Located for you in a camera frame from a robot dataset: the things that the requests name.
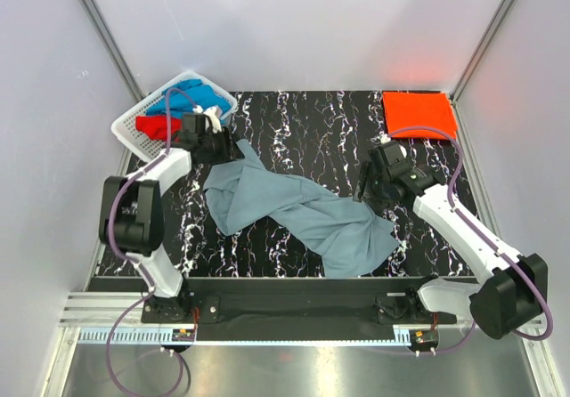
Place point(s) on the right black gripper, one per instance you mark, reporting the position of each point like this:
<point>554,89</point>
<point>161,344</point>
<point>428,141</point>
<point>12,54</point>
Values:
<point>362,186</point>

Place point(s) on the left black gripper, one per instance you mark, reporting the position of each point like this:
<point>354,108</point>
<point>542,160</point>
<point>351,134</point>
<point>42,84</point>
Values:
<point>230,149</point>

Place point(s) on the grey blue t shirt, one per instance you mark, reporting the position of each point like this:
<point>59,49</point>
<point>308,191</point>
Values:
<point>348,236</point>

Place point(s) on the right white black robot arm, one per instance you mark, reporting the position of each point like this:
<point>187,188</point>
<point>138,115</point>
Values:
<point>510,288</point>

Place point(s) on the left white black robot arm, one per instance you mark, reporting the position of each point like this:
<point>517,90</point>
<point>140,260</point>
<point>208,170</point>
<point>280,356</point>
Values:
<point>132,217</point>

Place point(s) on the red t shirt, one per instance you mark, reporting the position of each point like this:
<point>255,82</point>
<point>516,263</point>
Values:
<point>155,127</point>

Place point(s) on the folded orange t shirt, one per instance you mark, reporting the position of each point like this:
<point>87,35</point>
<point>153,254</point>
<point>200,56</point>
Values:
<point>415,115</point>

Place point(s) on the white plastic laundry basket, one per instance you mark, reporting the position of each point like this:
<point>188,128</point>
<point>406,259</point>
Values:
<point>138,142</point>

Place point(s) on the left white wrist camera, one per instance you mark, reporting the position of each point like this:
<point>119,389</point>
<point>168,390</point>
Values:
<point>213,121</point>

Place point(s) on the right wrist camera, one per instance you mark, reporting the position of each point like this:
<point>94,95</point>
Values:
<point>391,151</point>

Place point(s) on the aluminium frame rail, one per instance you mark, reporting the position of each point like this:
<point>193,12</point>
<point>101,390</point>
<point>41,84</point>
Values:
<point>116,318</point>

